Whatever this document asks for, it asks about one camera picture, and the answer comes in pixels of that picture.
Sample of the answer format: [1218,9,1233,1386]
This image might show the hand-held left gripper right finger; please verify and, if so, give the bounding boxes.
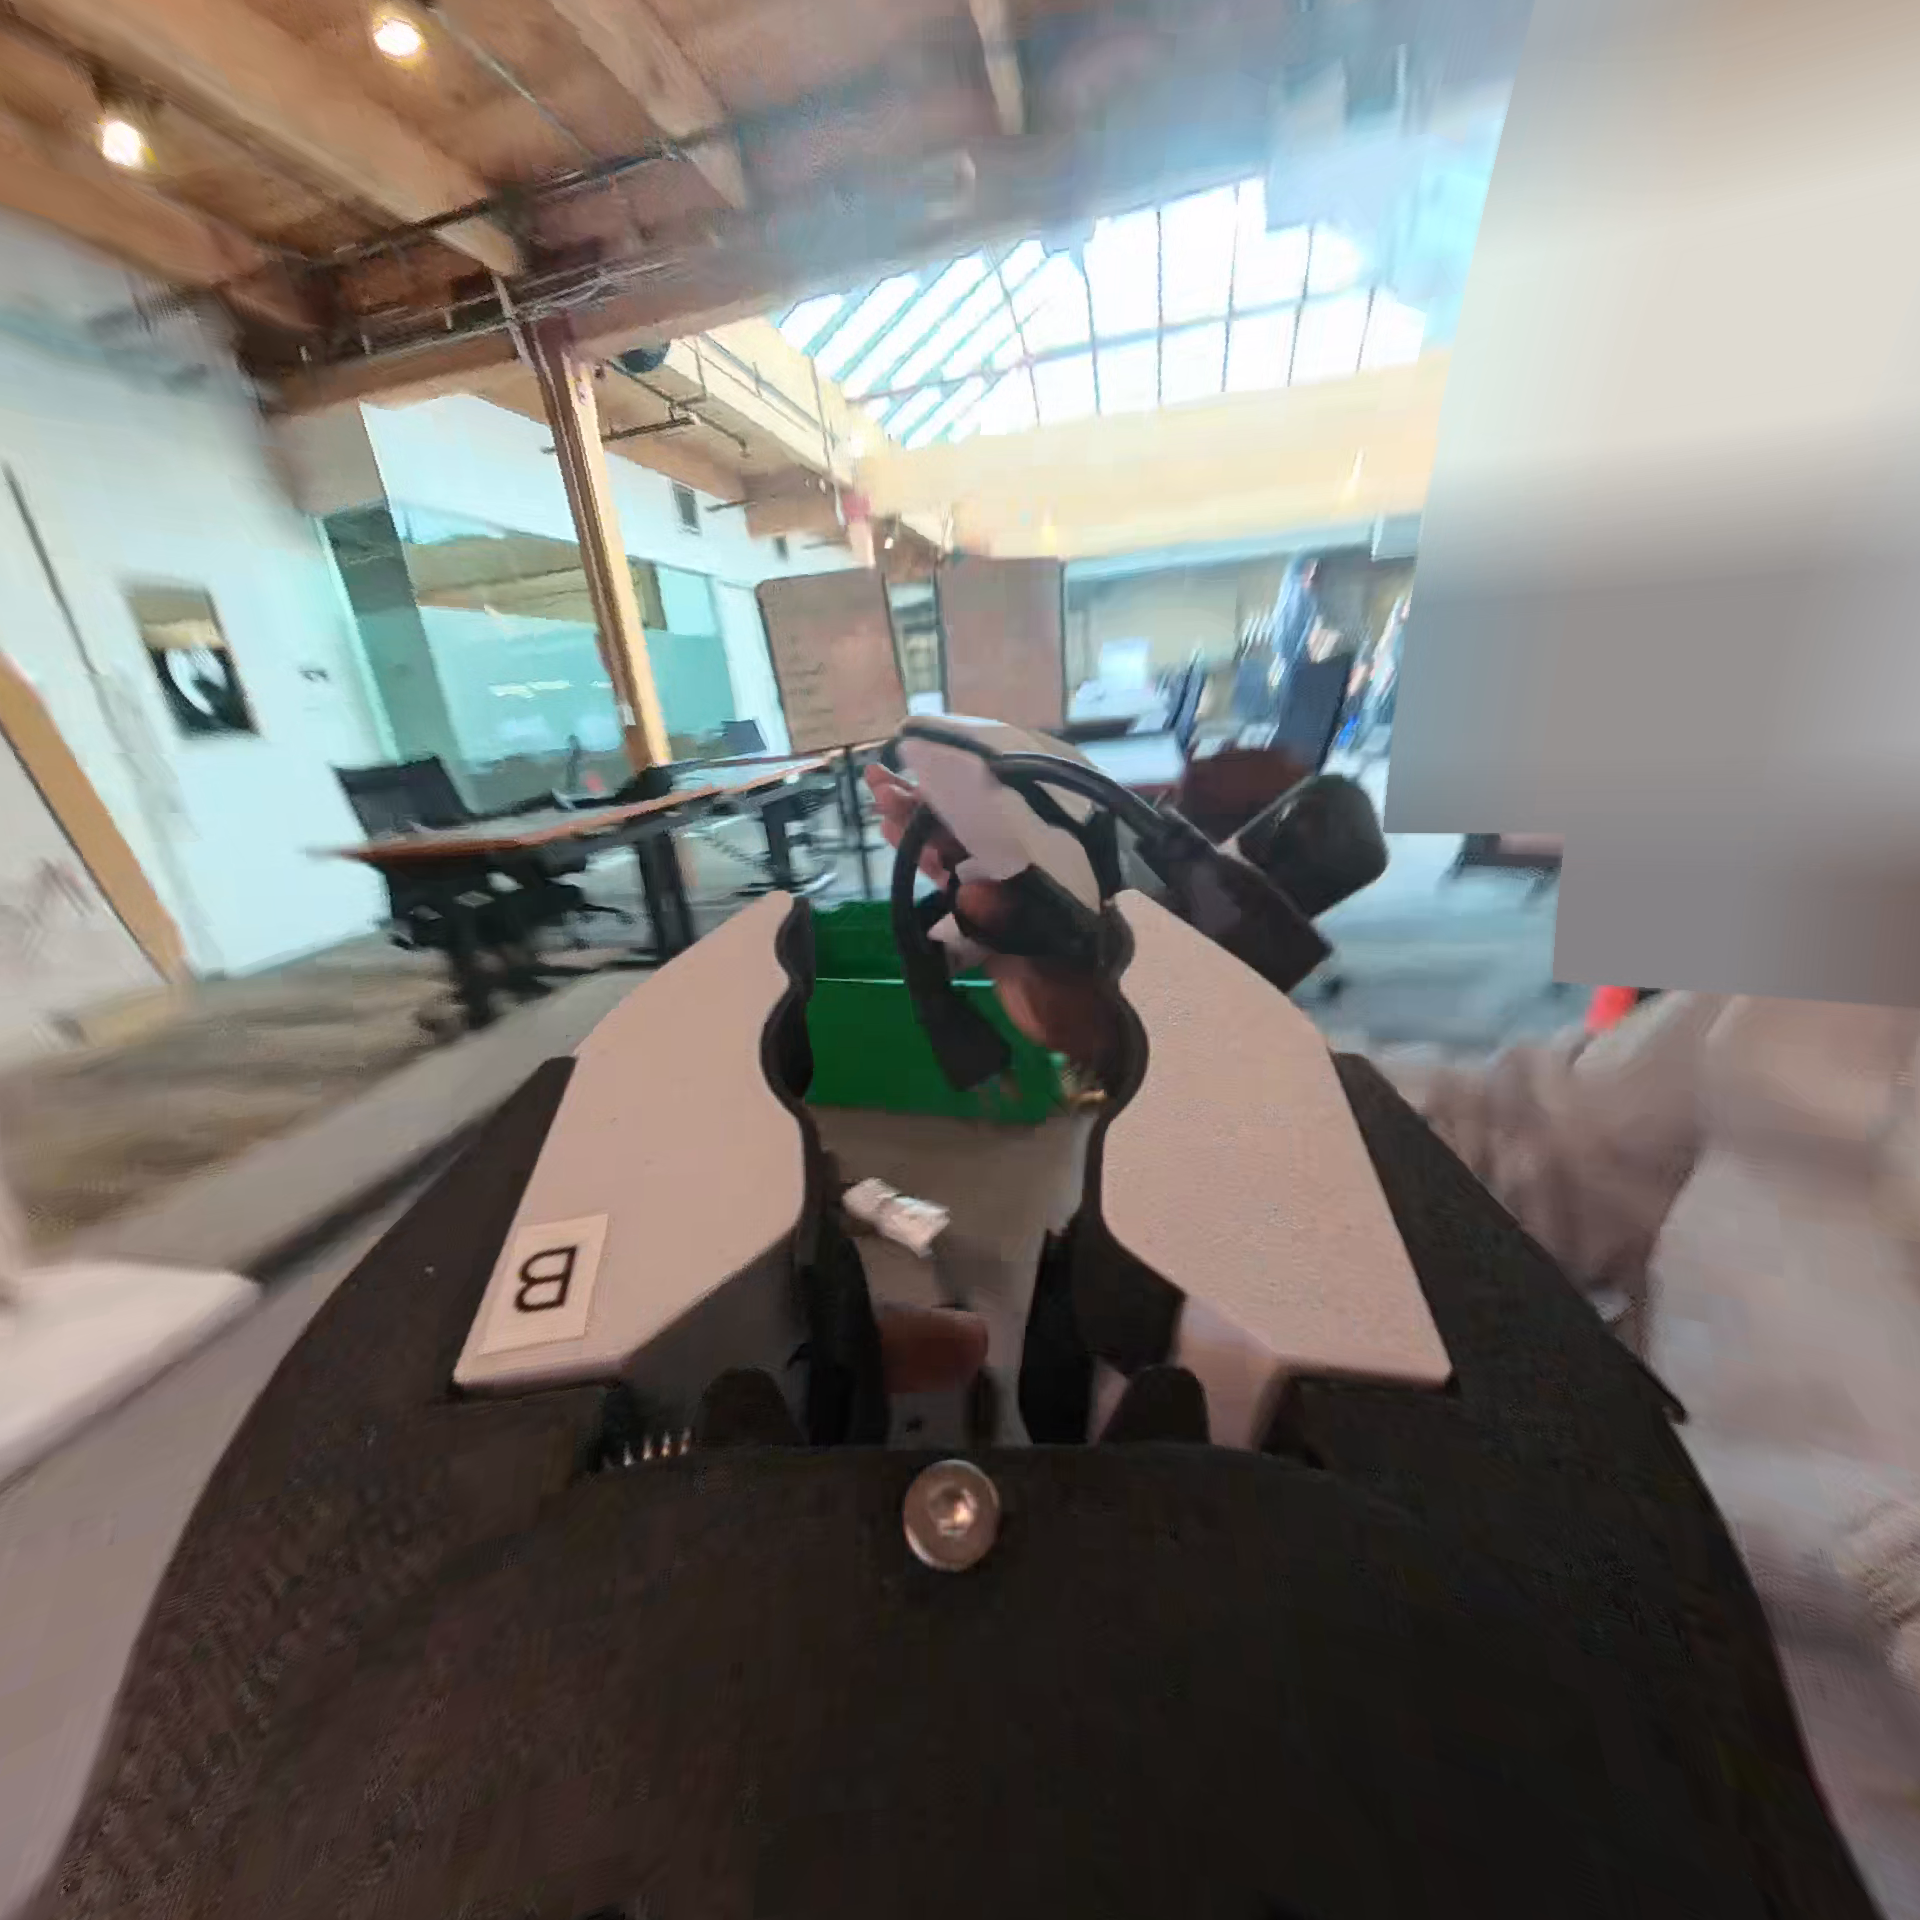
[1093,897,1451,1444]

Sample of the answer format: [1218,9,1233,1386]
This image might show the person's right hand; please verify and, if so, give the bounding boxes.
[870,749,1123,1058]

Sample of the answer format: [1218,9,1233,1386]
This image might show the brown board panel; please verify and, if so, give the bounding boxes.
[936,558,1067,732]
[757,570,909,753]

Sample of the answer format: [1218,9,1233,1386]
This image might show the person's left hand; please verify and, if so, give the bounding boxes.
[873,1302,994,1401]

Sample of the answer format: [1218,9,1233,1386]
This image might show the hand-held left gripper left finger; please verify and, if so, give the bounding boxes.
[451,897,822,1397]

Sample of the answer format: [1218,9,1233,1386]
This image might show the black office chair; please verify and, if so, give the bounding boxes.
[335,756,600,1029]
[1246,772,1390,921]

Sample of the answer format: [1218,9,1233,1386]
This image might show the wooden top office desk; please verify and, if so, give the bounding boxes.
[322,749,841,969]

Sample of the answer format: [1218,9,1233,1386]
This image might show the skylight window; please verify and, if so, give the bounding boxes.
[773,176,1426,449]

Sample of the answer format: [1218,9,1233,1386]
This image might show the framed wall picture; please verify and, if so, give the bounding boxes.
[128,584,259,740]

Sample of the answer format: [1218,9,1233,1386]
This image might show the wooden support post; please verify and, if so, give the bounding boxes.
[526,316,672,770]

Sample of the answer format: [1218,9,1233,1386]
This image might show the glass office partition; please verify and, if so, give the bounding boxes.
[322,504,736,769]

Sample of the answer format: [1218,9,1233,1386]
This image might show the green box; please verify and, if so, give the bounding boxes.
[801,900,1073,1124]

